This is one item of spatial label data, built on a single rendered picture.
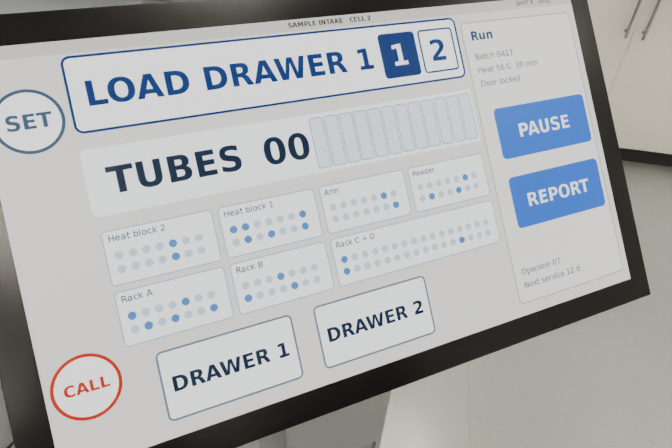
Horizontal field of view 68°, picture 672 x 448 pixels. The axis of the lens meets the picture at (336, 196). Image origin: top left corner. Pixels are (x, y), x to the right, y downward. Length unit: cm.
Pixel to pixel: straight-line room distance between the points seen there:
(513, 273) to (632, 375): 140
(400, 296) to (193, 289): 15
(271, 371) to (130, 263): 12
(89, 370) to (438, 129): 30
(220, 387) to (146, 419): 5
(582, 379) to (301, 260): 145
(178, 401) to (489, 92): 34
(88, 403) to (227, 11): 28
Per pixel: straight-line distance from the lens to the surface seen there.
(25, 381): 37
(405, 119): 41
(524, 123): 47
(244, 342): 37
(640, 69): 256
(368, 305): 39
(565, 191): 49
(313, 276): 37
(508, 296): 45
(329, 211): 37
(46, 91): 37
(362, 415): 69
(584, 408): 169
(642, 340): 195
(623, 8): 244
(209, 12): 39
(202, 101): 37
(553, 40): 51
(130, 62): 37
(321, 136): 38
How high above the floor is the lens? 131
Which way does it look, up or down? 38 degrees down
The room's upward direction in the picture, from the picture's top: 3 degrees clockwise
